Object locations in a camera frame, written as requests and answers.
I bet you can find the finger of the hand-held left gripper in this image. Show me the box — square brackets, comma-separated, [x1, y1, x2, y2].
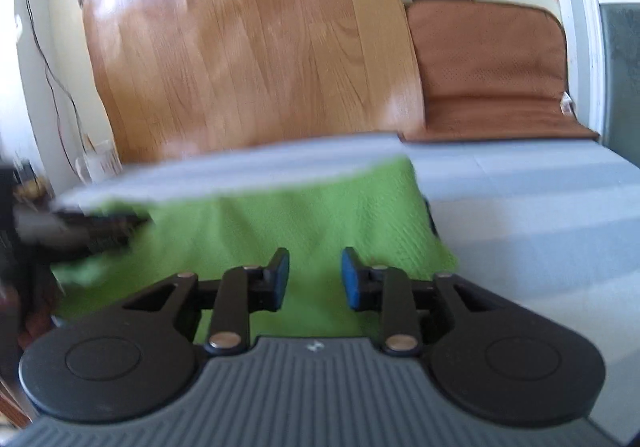
[14, 206, 153, 258]

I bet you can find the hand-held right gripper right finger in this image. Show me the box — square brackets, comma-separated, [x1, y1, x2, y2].
[340, 247, 522, 356]

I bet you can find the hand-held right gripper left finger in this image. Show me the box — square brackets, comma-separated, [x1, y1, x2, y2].
[121, 247, 292, 356]

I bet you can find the green navy white striped sweater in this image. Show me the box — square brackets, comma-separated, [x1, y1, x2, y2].
[50, 156, 460, 345]

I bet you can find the white enamel mug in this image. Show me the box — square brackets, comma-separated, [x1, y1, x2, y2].
[75, 140, 123, 180]

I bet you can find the blue striped bed sheet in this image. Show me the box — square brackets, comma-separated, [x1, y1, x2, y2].
[50, 130, 640, 447]

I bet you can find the wood-grain board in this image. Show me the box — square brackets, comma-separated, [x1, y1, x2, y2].
[77, 0, 426, 163]

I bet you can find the brown seat cushion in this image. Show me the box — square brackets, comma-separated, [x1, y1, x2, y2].
[400, 0, 601, 144]

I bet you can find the thin wall cable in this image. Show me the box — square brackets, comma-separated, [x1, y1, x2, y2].
[12, 0, 93, 153]

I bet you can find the white window frame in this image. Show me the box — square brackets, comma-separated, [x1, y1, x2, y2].
[545, 0, 640, 163]

